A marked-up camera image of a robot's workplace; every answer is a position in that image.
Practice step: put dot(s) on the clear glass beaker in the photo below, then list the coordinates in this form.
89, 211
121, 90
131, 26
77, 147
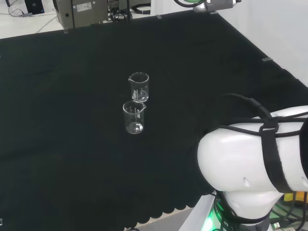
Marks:
140, 87
133, 118

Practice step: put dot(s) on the black bench cloth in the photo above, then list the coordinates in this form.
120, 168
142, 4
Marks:
84, 144

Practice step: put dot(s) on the grey metal equipment box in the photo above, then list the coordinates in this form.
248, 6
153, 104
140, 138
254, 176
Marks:
79, 12

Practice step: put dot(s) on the black computer case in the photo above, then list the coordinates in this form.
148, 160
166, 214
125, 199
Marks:
34, 6

